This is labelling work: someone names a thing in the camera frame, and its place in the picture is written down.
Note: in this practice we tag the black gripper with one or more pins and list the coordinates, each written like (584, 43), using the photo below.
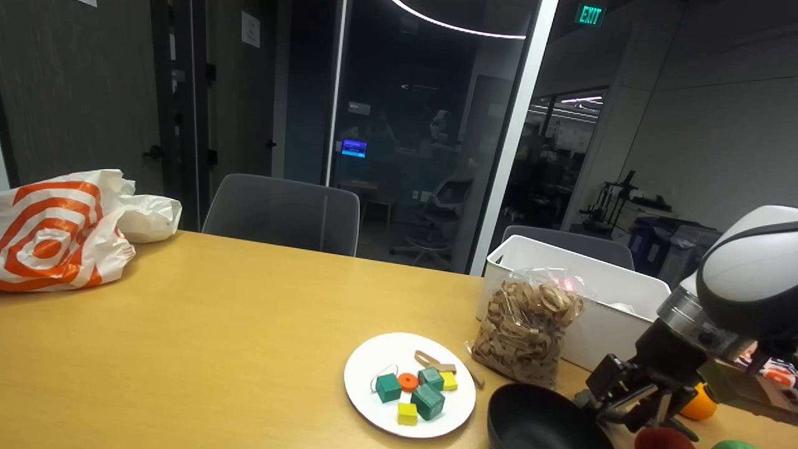
(656, 364)

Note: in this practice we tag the red toy fruit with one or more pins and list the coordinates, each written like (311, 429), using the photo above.
(663, 439)

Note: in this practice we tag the orange toy fruit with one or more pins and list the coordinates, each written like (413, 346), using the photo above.
(702, 407)

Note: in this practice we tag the green toy apple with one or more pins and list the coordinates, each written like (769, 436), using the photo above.
(736, 445)

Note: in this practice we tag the black bowl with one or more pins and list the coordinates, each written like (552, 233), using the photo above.
(533, 420)

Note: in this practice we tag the small teal block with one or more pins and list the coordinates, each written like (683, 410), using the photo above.
(432, 379)
(388, 387)

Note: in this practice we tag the large teal block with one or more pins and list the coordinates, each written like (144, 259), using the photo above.
(428, 401)

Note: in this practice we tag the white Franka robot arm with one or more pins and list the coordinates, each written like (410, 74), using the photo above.
(748, 275)

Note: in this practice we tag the white round plate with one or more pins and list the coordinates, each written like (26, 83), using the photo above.
(365, 364)

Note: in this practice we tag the white plastic bin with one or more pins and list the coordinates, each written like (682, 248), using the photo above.
(606, 289)

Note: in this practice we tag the clear bag of rubber bands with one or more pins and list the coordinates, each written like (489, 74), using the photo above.
(525, 333)

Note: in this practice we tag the yellow block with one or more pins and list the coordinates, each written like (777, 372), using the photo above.
(407, 412)
(450, 381)

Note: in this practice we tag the black tripod machine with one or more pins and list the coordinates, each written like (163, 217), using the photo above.
(615, 202)

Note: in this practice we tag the orange round bead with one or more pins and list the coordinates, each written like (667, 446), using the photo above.
(407, 381)

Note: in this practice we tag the blue lit screen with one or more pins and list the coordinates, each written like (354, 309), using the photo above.
(354, 147)

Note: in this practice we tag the green exit sign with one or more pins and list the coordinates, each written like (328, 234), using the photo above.
(589, 13)

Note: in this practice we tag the white paper door sign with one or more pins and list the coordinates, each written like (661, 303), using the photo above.
(251, 30)

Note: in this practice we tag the white orange plastic bag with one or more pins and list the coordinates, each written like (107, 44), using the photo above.
(57, 233)

